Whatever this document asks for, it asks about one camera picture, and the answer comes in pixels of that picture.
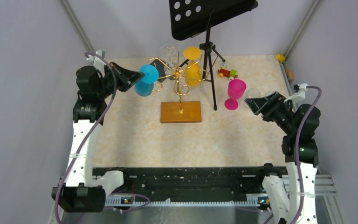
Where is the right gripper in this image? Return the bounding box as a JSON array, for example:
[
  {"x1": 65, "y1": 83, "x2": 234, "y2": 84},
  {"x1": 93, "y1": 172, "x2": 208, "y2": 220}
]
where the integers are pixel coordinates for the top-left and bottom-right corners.
[{"x1": 245, "y1": 91, "x2": 296, "y2": 134}]

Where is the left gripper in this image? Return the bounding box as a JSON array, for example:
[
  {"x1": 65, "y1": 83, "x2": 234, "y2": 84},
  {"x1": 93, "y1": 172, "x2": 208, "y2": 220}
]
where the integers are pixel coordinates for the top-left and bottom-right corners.
[{"x1": 96, "y1": 61, "x2": 145, "y2": 98}]

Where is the clear front wine glass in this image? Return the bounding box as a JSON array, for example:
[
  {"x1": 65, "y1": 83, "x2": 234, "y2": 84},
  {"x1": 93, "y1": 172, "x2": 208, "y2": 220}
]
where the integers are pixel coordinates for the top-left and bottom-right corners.
[{"x1": 243, "y1": 88, "x2": 261, "y2": 111}]

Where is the blue plastic wine glass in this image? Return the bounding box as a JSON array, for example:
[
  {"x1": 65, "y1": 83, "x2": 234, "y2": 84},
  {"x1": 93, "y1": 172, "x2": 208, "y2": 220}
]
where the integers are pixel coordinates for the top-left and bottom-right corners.
[{"x1": 135, "y1": 64, "x2": 159, "y2": 97}]

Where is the pink plastic wine glass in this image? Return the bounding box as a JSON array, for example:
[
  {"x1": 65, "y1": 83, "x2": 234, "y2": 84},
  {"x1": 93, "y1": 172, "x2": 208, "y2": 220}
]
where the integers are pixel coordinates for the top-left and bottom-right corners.
[{"x1": 224, "y1": 79, "x2": 247, "y2": 111}]

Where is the yellow plastic wine glass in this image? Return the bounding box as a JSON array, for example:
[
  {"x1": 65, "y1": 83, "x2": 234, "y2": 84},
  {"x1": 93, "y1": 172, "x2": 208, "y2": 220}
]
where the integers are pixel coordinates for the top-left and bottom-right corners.
[{"x1": 183, "y1": 46, "x2": 202, "y2": 87}]

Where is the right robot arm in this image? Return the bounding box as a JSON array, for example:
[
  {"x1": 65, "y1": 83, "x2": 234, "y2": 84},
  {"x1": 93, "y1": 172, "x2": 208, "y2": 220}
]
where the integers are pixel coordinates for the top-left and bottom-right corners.
[{"x1": 245, "y1": 91, "x2": 322, "y2": 224}]

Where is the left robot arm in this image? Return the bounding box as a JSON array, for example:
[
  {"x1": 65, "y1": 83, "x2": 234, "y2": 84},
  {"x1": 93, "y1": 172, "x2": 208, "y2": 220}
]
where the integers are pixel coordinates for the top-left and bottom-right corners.
[{"x1": 51, "y1": 62, "x2": 145, "y2": 213}]

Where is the clear back wine glass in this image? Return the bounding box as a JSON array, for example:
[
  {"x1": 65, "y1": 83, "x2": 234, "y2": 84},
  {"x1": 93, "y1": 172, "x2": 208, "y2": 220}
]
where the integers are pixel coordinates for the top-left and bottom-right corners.
[{"x1": 160, "y1": 44, "x2": 178, "y2": 76}]

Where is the gold wine glass rack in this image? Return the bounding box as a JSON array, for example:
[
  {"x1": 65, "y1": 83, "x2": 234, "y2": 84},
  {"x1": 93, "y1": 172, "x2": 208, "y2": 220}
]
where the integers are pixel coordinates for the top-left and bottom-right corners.
[{"x1": 149, "y1": 57, "x2": 206, "y2": 124}]

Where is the brown wooden block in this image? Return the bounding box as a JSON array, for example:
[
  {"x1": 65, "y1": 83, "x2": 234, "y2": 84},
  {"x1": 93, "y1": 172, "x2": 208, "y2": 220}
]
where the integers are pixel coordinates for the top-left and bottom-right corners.
[{"x1": 285, "y1": 68, "x2": 295, "y2": 82}]

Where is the colourful toy train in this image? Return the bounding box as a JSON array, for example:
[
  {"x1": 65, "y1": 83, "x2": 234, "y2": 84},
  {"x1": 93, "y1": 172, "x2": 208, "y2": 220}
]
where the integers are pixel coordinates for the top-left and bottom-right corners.
[{"x1": 218, "y1": 68, "x2": 238, "y2": 80}]

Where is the yellow corner clip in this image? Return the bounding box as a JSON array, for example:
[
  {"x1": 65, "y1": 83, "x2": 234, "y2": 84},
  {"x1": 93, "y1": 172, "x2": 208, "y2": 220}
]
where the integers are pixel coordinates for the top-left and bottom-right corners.
[{"x1": 275, "y1": 54, "x2": 286, "y2": 63}]

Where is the black music stand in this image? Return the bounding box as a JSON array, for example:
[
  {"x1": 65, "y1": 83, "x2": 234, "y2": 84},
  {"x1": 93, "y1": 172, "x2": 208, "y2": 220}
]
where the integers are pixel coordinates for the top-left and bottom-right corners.
[{"x1": 168, "y1": 0, "x2": 259, "y2": 111}]

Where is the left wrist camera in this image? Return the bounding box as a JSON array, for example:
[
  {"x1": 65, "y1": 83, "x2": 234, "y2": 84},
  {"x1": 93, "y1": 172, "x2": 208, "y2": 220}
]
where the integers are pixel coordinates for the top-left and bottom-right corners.
[{"x1": 86, "y1": 49, "x2": 105, "y2": 72}]

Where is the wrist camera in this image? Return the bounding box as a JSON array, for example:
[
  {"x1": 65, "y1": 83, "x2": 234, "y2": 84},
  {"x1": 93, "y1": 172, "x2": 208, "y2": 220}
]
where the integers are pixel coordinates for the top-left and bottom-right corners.
[
  {"x1": 86, "y1": 49, "x2": 105, "y2": 72},
  {"x1": 284, "y1": 83, "x2": 308, "y2": 104}
]

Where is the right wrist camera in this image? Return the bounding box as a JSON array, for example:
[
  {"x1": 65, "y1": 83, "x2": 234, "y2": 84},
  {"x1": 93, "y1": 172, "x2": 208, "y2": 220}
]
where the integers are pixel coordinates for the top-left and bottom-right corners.
[{"x1": 284, "y1": 83, "x2": 308, "y2": 104}]

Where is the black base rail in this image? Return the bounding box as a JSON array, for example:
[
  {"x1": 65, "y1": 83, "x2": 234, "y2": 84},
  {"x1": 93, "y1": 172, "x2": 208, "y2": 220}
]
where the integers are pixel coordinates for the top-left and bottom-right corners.
[{"x1": 92, "y1": 166, "x2": 291, "y2": 207}]

